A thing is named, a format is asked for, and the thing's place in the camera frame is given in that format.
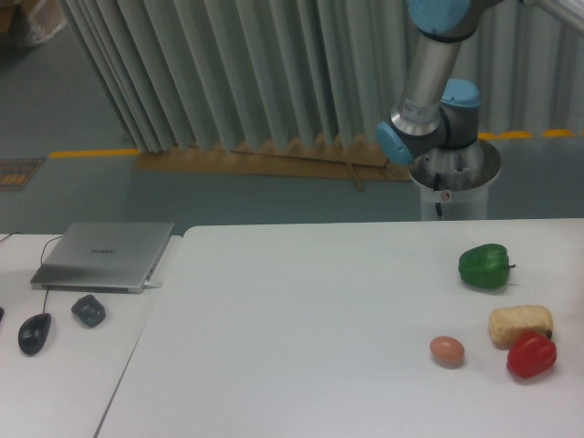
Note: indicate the grey folding curtain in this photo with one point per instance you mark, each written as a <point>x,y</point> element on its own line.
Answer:
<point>224,73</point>

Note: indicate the beige bread block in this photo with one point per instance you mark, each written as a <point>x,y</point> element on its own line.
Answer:
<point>507,325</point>

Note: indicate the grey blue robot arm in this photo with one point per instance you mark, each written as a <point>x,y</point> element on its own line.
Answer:
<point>433,86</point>

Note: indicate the green bell pepper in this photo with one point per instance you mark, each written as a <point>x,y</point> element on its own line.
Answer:
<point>485,266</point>

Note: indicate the brown egg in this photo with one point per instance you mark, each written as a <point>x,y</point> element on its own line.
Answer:
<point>447,350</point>

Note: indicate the silver laptop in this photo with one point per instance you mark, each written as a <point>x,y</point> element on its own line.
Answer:
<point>106,256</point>

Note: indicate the red bell pepper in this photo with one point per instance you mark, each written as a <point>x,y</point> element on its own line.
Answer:
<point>531,355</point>

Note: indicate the black computer mouse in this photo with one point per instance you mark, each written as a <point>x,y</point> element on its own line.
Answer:
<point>32,335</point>

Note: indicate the brown cardboard sheet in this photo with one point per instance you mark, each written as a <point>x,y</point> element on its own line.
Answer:
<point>359,161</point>

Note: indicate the small black device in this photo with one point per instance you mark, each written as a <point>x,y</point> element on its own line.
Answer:
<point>89,311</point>

